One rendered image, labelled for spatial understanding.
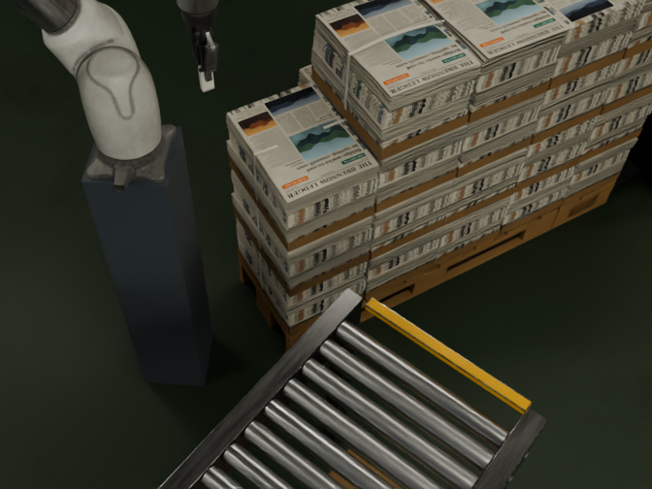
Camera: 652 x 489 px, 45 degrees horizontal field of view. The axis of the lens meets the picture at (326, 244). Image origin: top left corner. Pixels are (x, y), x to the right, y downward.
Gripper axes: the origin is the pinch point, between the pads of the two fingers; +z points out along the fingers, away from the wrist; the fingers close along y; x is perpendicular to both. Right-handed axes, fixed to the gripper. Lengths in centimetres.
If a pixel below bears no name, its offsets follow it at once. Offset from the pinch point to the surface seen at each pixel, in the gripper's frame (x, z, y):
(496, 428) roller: -22, 35, -94
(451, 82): -59, 12, -19
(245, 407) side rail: 23, 35, -63
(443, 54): -61, 8, -12
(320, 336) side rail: 0, 34, -56
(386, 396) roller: -5, 35, -76
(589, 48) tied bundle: -110, 20, -18
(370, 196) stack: -38, 45, -18
